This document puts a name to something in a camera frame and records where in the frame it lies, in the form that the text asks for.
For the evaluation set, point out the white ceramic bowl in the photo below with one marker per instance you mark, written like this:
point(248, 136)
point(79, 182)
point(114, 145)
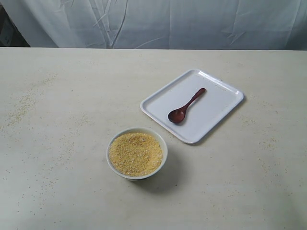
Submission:
point(161, 141)

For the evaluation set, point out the white rectangular plastic tray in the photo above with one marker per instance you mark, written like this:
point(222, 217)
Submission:
point(203, 114)

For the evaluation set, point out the white backdrop cloth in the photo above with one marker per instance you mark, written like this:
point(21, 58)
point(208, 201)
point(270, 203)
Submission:
point(162, 24)

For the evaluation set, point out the yellow millet grains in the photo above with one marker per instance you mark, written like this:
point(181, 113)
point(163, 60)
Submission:
point(135, 154)

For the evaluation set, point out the brown wooden spoon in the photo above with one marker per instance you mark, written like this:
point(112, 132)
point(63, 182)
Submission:
point(178, 115)

